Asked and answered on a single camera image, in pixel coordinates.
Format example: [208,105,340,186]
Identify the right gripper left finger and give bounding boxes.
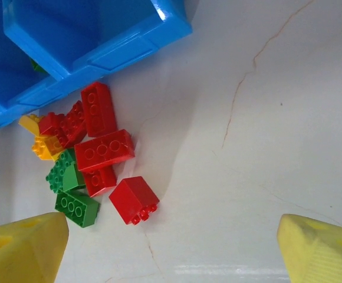
[0,212,70,283]

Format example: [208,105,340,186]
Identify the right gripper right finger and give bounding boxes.
[277,213,342,283]

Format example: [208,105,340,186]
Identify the green lego brick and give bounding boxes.
[62,161,87,192]
[45,148,78,195]
[54,190,101,229]
[28,55,47,74]

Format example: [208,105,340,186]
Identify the yellow lego brick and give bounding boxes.
[18,114,44,137]
[31,134,66,162]

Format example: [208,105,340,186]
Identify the red lego brick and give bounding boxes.
[80,81,118,138]
[38,111,62,137]
[54,100,87,149]
[74,129,136,173]
[82,165,118,198]
[108,176,160,226]

